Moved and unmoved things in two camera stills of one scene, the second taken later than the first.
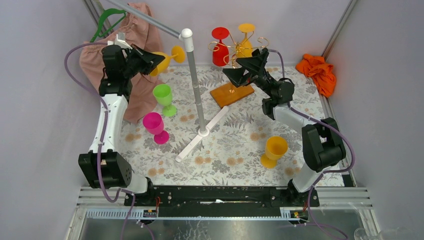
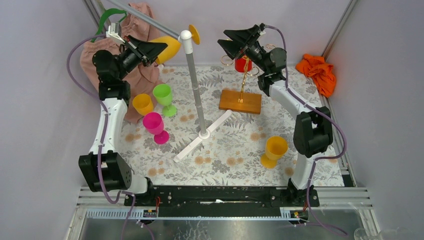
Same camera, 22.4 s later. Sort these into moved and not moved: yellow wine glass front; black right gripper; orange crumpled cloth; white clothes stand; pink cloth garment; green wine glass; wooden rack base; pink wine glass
Moved: wooden rack base; black right gripper; yellow wine glass front
Not moved: green wine glass; orange crumpled cloth; white clothes stand; pink cloth garment; pink wine glass
